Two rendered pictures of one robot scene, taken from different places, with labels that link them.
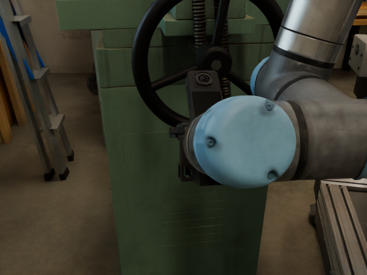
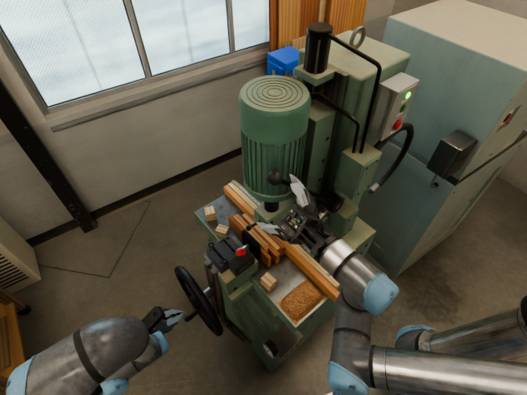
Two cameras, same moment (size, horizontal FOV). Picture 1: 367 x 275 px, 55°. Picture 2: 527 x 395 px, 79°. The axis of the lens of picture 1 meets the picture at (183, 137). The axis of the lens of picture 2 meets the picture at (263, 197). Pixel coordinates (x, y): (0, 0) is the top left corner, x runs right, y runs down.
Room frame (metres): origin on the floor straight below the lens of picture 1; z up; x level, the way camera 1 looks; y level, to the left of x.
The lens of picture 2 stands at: (0.58, -0.58, 1.91)
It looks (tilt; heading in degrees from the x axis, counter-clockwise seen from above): 49 degrees down; 59
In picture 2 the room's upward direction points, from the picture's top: straight up
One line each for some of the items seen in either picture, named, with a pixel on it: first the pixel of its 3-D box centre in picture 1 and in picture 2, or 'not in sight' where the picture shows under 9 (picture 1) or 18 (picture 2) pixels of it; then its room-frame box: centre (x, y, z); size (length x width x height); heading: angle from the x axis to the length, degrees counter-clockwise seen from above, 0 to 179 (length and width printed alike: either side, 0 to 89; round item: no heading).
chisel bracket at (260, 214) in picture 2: not in sight; (275, 212); (0.98, 0.00, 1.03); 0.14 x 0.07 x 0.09; 9
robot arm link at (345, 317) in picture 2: not in sight; (354, 310); (0.89, -0.45, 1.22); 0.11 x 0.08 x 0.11; 43
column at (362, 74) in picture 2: not in sight; (332, 151); (1.24, 0.05, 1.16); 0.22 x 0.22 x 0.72; 9
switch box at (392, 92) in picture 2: not in sight; (390, 107); (1.29, -0.09, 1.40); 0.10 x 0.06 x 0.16; 9
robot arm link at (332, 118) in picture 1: (329, 131); (115, 373); (0.31, -0.15, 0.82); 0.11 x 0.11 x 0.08; 6
